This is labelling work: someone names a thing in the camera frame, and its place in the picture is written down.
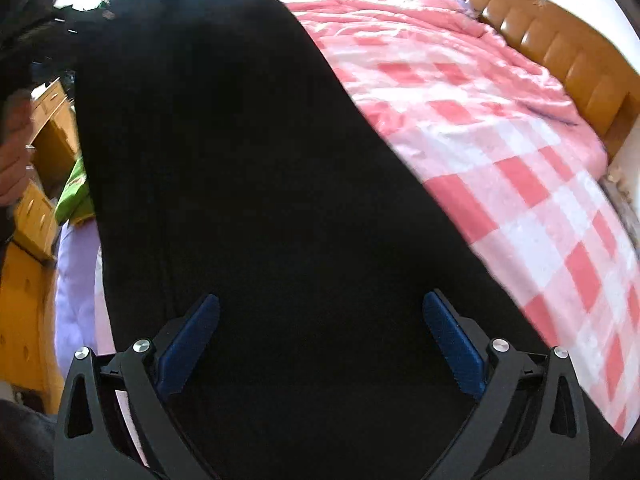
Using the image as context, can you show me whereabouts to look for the person's left hand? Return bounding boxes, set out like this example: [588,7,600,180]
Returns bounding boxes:
[0,88,34,209]

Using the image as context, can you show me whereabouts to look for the green bag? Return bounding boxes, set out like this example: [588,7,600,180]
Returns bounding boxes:
[54,156,97,225]

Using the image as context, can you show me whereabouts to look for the nightstand with floral cloth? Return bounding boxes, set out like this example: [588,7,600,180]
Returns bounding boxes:
[602,164,640,223]

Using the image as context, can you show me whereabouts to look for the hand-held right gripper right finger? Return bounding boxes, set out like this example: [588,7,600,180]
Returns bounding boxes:
[421,288,594,480]

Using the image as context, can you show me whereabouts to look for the person's dark clothing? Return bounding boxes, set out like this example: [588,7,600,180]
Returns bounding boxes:
[0,399,57,480]

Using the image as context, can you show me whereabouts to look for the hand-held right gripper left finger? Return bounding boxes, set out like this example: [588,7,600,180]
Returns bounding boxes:
[52,293,222,480]

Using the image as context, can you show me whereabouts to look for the pink checkered bed sheet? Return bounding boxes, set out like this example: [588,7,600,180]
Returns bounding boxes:
[320,25,640,438]

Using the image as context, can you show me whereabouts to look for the pink quilt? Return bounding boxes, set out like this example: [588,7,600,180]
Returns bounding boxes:
[272,0,610,161]

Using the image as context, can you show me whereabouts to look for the purple cloth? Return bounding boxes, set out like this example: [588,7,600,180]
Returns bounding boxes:
[53,219,119,377]

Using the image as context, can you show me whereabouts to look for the wooden padded headboard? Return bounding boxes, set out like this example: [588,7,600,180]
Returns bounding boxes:
[430,0,640,163]

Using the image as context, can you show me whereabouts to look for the yellow wooden dresser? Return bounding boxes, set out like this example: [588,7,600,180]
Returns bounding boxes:
[0,77,85,407]

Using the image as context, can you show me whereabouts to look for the black pants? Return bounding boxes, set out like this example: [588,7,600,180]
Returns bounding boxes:
[74,0,626,480]

